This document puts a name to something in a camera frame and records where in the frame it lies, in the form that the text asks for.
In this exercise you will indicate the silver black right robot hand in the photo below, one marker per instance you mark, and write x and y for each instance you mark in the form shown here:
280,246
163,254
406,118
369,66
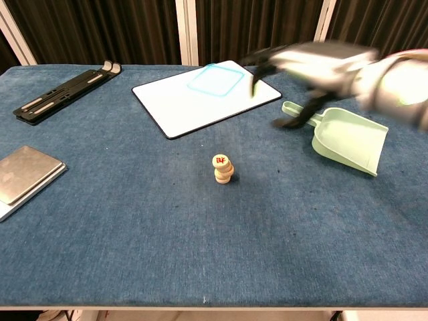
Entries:
324,63

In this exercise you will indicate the cream chess piece red character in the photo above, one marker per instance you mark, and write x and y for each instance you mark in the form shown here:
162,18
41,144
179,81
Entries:
229,168
220,160

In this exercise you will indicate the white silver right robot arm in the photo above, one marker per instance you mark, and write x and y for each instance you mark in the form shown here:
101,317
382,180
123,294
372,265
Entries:
401,87

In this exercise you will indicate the black pleated curtain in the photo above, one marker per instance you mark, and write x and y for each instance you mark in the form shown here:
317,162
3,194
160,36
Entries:
5,50
254,23
100,30
384,20

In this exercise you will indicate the mint green plastic dustpan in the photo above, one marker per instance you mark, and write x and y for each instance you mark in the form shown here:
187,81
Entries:
347,140

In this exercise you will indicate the translucent teal plastic lid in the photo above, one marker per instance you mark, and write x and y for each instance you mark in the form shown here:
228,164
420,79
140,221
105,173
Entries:
214,80

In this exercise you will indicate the white board with black edge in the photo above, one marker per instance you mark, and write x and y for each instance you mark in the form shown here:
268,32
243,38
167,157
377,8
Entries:
174,100

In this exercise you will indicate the blue felt table cloth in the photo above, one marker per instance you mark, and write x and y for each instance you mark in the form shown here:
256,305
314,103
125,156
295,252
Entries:
133,217

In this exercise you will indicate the black folding laptop stand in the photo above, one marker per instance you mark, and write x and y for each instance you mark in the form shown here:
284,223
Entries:
60,93

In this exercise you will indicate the white silver kitchen scale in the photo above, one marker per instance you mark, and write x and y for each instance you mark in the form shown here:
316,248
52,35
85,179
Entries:
23,174

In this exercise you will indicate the grey white frame post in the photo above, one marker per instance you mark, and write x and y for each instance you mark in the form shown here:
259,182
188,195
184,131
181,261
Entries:
321,26
185,33
13,35

